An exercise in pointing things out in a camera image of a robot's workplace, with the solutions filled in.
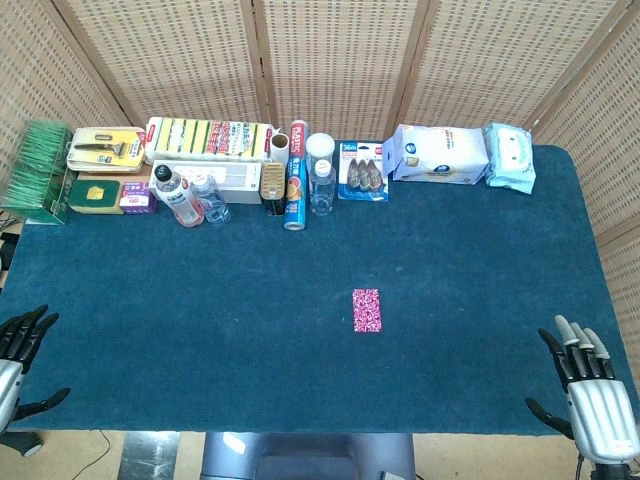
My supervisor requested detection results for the clear jar white lid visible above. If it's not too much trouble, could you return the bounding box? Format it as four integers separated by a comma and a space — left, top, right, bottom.
305, 132, 336, 171

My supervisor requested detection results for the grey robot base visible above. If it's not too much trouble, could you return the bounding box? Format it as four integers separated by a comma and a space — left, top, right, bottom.
199, 430, 419, 480

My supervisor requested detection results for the small purple box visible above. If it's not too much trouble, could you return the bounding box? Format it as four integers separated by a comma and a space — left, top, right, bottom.
118, 181, 158, 215

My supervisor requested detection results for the long white carton box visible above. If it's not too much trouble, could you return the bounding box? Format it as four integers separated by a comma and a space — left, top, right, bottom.
148, 159, 265, 205

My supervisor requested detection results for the pink patterned card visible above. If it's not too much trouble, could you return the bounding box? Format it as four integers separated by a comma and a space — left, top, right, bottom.
351, 288, 384, 334

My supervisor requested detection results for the black box beside table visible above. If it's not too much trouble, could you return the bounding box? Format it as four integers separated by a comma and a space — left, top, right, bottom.
0, 230, 20, 271

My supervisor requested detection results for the brown cardboard box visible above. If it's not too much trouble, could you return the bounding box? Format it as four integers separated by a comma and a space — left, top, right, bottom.
74, 164, 154, 184

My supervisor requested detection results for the black gold tin can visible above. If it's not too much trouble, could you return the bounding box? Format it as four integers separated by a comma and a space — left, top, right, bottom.
260, 160, 288, 217

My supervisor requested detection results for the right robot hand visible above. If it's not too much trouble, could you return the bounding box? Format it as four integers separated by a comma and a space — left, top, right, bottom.
524, 314, 640, 464

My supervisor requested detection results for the yellow razor blister pack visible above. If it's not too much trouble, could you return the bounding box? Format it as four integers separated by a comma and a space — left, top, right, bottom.
66, 126, 147, 174

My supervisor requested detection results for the yellow green sponge multipack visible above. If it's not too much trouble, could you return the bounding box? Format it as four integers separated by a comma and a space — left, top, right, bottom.
144, 116, 275, 164

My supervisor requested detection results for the white paper roll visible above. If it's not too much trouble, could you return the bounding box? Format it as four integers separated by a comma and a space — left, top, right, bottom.
269, 132, 291, 169

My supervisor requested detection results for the white tissue pack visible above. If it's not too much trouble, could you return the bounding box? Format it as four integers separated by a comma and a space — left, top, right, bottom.
380, 123, 490, 186

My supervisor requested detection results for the thin black floor cable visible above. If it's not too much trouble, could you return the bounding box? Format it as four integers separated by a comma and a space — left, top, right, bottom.
79, 428, 112, 480

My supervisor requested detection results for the pink drink bottle black cap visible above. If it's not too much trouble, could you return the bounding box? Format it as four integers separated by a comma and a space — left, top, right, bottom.
153, 164, 206, 229

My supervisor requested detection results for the blue felt table mat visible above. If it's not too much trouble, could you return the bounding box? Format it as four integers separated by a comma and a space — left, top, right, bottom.
0, 142, 632, 436

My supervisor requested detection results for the blue plastic wrap roll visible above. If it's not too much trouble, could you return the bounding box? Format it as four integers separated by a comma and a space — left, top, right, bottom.
282, 119, 309, 232

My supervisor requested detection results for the tall clear bottle white cap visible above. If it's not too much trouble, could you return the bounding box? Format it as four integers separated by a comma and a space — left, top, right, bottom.
308, 158, 337, 217

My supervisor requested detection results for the small clear water bottle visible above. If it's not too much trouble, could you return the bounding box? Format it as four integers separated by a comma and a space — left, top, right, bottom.
191, 173, 233, 226

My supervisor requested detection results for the shiny metal base plate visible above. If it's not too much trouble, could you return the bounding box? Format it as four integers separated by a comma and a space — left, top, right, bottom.
118, 430, 181, 480

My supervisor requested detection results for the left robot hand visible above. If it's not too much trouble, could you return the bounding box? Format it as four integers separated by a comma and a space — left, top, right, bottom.
0, 304, 72, 436

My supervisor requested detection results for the dark green small box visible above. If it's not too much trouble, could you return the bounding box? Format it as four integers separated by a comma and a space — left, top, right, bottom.
68, 178, 125, 215

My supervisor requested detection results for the black caster wheel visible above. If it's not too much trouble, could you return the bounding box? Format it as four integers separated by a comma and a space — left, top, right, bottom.
0, 430, 44, 459

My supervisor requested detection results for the blue hooks blister pack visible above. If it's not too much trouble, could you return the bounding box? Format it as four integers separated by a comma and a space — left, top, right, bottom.
337, 140, 391, 203

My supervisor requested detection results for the light blue wet wipes pack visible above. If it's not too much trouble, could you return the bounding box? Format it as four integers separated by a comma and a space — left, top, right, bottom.
482, 122, 537, 195

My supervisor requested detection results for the bamboo folding screen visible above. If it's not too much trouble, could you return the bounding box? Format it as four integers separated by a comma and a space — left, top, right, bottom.
0, 0, 640, 376

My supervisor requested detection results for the green tea bag box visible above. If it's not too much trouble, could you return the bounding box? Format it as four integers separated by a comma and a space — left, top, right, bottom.
0, 119, 76, 226

